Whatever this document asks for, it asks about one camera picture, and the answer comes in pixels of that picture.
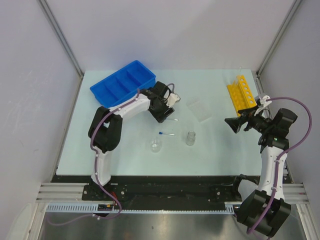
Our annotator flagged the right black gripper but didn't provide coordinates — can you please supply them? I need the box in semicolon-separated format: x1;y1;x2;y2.
224;104;274;134

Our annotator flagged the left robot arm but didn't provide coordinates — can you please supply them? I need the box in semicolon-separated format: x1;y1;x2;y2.
88;81;181;200

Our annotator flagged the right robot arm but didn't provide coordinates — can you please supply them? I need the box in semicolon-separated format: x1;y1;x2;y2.
224;107;298;238

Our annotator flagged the yellow test tube rack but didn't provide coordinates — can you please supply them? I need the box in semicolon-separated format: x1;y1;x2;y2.
226;75;257;117

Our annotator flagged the clear glass flask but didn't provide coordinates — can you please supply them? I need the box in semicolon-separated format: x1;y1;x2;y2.
149;132;163;153

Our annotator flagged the clear plastic well plate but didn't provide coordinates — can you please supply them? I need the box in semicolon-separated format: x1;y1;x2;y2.
186;99;212;123

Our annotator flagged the clear glass bottle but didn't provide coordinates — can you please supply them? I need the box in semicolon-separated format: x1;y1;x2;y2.
186;131;196;146

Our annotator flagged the blue divided plastic bin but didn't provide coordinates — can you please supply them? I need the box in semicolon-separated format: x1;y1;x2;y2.
90;60;156;108

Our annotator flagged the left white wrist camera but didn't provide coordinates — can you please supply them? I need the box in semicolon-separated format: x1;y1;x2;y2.
166;92;181;108

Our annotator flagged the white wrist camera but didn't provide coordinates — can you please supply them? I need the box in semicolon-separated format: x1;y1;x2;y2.
254;95;272;115
166;92;181;108

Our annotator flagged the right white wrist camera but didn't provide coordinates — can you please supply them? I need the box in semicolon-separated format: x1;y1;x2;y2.
254;95;272;115

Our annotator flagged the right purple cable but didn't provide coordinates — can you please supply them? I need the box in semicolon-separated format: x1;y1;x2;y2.
247;97;313;235

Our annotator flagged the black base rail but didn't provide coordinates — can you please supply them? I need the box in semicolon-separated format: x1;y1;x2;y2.
51;174;273;213

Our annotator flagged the aluminium frame rail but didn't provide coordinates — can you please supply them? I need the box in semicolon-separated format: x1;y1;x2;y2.
34;182;88;203

